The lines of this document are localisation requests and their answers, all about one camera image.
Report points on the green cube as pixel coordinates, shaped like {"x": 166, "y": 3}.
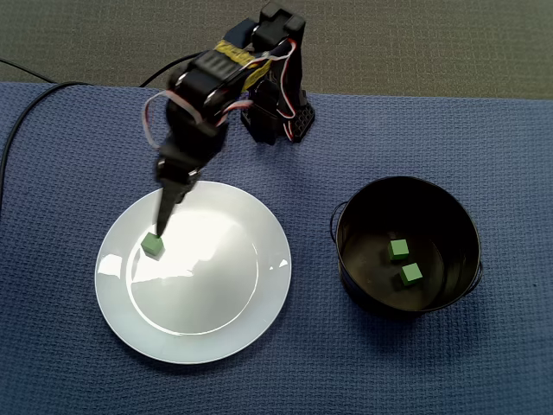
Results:
{"x": 398, "y": 250}
{"x": 410, "y": 274}
{"x": 152, "y": 245}

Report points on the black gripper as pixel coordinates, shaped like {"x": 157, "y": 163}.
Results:
{"x": 174, "y": 173}

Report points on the white round plate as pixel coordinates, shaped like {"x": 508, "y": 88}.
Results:
{"x": 194, "y": 302}

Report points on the black metal bucket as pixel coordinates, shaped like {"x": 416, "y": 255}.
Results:
{"x": 371, "y": 276}

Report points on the blue woven cloth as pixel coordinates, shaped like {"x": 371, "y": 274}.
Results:
{"x": 86, "y": 367}

